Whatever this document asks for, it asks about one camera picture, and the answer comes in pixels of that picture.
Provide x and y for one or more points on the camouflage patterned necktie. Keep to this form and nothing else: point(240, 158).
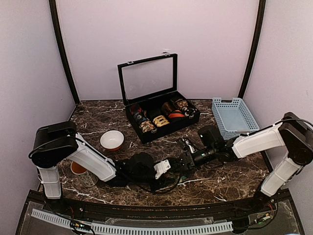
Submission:
point(173, 177)

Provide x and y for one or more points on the black white rolled tie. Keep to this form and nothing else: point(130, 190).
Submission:
point(189, 111)

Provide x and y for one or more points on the black front rail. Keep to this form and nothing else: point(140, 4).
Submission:
point(87, 207)

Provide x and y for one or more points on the white and orange bowl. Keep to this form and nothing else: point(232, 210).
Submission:
point(112, 140)

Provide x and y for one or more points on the patterned mug with orange liquid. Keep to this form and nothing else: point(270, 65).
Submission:
point(87, 178)

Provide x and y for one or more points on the orange black rolled tie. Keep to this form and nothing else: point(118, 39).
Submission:
point(176, 114)

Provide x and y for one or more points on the black tie storage box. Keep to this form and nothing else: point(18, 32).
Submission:
point(151, 82)

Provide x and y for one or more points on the floral dark rolled tie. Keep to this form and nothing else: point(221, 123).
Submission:
point(146, 126)

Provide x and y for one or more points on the blue plastic basket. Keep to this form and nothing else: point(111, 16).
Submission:
point(233, 117)

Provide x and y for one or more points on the brown rolled tie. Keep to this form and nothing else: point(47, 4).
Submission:
point(167, 108)

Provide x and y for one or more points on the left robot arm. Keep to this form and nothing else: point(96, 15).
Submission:
point(54, 143)

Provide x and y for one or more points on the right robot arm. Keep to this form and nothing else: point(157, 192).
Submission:
point(291, 132)

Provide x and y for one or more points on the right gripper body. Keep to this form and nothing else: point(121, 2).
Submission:
point(188, 156)

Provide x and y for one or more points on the blue dotted rolled tie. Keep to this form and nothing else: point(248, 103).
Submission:
point(139, 118)

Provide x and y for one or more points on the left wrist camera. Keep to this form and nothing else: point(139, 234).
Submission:
point(161, 168)

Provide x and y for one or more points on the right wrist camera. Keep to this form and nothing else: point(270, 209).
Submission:
point(187, 145)

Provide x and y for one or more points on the tan patterned rolled tie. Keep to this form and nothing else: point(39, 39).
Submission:
point(181, 104)

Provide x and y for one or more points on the cream striped rolled tie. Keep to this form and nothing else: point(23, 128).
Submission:
point(160, 121)

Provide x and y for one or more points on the white perforated cable duct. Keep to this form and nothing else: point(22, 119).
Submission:
point(97, 228)

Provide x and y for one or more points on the red dark rolled tie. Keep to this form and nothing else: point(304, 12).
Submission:
point(136, 110)

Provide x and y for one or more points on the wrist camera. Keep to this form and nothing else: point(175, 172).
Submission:
point(187, 145)
point(161, 168)

